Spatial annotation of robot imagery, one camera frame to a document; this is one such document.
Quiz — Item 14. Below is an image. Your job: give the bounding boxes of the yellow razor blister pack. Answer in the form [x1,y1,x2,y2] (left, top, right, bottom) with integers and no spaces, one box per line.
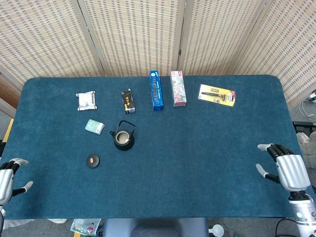
[197,84,237,107]

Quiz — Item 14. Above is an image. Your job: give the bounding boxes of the long blue box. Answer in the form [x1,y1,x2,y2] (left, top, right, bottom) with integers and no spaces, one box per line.
[149,70,164,111]

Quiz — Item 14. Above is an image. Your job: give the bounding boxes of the white floor cables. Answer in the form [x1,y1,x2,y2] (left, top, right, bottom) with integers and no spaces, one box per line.
[298,98,316,122]

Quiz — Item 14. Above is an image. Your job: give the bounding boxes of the white round floor object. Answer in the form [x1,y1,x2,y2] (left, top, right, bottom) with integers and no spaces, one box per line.
[208,224,225,237]

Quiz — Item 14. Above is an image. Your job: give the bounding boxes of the clear plastic bag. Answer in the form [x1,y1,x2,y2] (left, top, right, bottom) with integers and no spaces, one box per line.
[70,218,102,237]

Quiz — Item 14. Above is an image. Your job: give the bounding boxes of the pale green tissue pack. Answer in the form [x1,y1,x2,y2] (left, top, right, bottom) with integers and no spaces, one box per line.
[84,118,105,135]

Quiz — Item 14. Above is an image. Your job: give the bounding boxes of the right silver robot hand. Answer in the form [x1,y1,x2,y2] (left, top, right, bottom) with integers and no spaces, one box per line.
[255,143,312,192]

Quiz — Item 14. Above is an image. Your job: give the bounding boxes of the brown wooden board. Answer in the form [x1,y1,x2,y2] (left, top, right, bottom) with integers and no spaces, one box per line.
[0,74,23,109]

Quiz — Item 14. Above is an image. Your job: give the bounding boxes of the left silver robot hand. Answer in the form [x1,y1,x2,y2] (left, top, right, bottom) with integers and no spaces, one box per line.
[0,158,34,205]

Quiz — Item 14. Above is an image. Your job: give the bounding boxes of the beige bag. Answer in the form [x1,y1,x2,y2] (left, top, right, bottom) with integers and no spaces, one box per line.
[296,132,316,168]

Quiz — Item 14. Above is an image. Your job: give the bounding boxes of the black cast iron teapot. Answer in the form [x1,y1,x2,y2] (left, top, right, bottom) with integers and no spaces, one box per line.
[109,119,136,152]

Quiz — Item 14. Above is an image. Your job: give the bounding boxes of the floral pink white box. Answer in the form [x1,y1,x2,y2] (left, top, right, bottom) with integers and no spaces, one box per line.
[170,70,187,107]

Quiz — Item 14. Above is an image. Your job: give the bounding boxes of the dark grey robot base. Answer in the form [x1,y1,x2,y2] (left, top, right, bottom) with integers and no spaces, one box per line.
[102,217,209,237]

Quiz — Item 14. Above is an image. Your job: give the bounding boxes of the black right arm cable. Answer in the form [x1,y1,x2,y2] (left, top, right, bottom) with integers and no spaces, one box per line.
[275,217,301,237]

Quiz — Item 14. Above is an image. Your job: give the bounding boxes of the blue table cloth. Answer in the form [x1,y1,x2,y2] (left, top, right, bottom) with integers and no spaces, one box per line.
[0,75,316,220]

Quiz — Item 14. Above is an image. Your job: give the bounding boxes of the white crinkled foil packet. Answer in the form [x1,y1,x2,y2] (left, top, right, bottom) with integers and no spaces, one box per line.
[76,90,98,112]

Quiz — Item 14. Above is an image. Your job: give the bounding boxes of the black teapot lid orange knob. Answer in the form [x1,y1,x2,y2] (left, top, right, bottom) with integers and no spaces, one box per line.
[86,154,101,168]

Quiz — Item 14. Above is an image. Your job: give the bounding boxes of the small black box gold print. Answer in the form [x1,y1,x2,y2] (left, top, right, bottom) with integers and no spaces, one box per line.
[120,88,136,115]

